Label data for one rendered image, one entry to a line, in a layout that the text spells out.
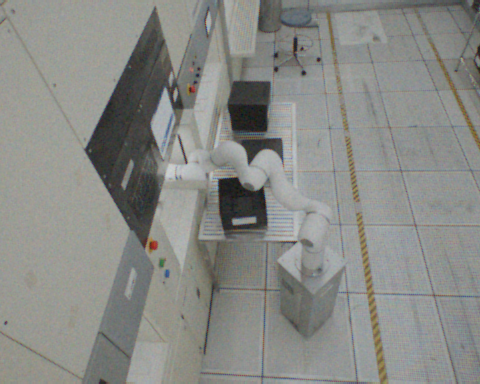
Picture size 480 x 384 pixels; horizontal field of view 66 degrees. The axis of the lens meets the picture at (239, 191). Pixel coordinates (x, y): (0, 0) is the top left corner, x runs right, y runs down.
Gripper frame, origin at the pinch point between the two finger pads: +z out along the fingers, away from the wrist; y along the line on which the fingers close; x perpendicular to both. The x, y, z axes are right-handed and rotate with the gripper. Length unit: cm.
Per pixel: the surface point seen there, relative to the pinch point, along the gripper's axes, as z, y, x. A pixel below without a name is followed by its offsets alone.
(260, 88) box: -54, 100, -18
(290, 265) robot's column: -76, -30, -43
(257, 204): -55, 12, -43
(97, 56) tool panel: -19, -35, 89
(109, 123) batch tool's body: -19, -44, 71
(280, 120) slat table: -68, 93, -43
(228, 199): -36, 15, -43
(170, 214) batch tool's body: -4.1, -4.2, -32.5
